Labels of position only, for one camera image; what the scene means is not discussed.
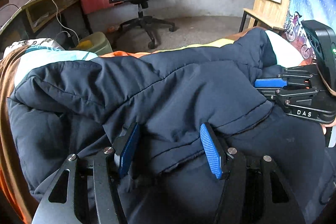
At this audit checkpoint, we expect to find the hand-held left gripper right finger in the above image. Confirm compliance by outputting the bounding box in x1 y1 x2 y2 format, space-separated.
199 122 306 224

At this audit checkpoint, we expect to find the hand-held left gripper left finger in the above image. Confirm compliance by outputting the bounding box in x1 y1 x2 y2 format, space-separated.
31 122 141 224

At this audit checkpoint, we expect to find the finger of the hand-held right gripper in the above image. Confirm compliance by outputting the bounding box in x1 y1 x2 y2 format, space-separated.
259 87 320 115
254 65 319 90

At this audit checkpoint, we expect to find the dark navy padded jacket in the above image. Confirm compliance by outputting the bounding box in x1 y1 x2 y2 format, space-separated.
7 27 336 224

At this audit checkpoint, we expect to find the person's right hand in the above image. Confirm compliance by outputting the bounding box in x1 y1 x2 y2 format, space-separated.
321 119 336 135

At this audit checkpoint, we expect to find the small wooden table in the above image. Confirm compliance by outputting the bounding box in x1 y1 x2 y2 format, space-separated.
239 0 293 33

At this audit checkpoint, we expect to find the green plastic basin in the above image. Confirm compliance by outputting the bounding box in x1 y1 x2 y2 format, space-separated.
70 31 114 56

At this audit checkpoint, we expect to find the wooden desk with shelves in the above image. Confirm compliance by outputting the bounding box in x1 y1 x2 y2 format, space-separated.
0 0 92 49

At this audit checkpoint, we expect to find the white cable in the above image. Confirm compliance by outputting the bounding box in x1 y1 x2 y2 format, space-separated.
25 0 80 46

